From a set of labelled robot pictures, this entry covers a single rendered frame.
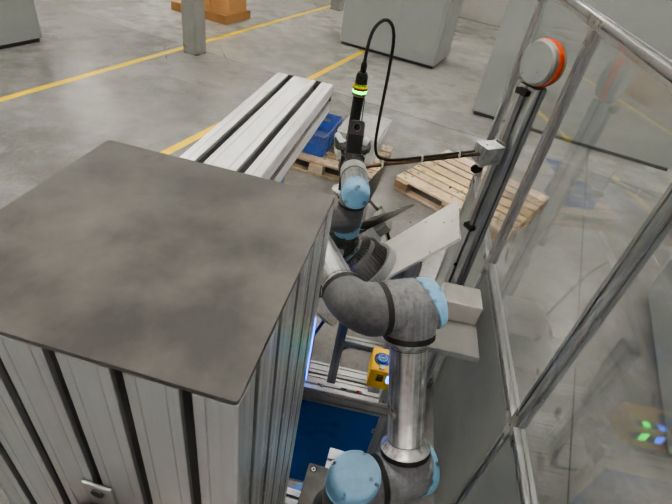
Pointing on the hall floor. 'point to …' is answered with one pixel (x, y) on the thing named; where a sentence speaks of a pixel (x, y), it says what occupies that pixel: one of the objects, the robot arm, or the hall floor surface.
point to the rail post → (379, 436)
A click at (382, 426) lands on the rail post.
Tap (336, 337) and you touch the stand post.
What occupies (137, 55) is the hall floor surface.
